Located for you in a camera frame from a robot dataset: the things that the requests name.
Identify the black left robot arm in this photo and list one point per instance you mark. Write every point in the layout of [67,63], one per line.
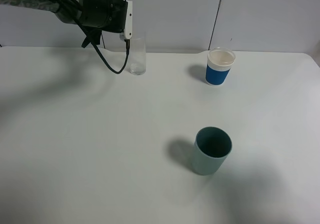
[100,15]

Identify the teal plastic cup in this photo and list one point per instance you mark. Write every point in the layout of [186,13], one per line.
[211,147]

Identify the blue and white paper cup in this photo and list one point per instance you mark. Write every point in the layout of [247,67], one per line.
[219,63]

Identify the tall clear drinking glass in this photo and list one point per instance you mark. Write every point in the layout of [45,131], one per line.
[137,56]

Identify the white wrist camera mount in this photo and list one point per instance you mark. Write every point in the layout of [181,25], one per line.
[128,27]

